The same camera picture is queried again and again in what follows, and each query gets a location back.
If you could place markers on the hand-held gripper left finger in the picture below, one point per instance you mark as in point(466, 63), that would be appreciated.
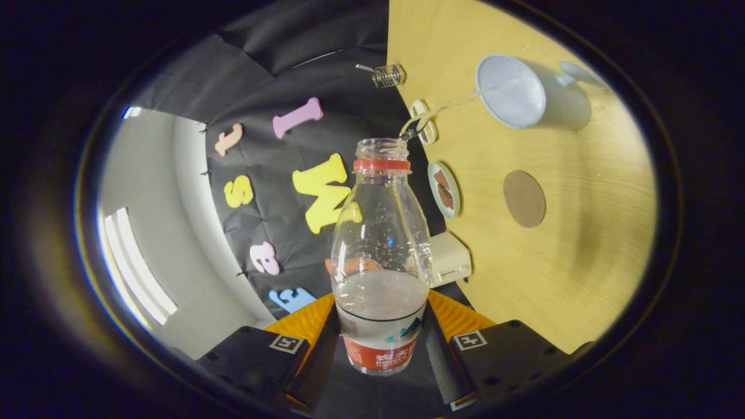
point(317, 366)

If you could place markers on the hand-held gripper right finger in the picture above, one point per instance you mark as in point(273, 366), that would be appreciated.
point(442, 372)

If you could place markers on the clear plastic juice bottle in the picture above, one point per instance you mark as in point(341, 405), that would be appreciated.
point(381, 326)

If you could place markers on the round brown coaster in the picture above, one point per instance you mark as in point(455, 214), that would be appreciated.
point(524, 199)

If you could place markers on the white cup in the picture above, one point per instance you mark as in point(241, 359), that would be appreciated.
point(512, 93)

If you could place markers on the cream white box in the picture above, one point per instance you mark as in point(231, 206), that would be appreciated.
point(451, 259)

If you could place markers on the pale green plate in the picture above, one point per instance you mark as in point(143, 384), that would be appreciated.
point(454, 212)

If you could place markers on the brown meat slice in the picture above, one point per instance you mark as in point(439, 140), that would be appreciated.
point(442, 179)
point(447, 199)

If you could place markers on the wooden table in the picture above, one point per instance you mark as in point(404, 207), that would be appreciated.
point(582, 256)

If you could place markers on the long ceiling light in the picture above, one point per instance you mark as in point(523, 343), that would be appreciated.
point(137, 267)

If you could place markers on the white divided dish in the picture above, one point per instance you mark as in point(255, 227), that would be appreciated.
point(430, 135)

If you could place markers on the small ceiling light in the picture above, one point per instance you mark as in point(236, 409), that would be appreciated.
point(131, 112)

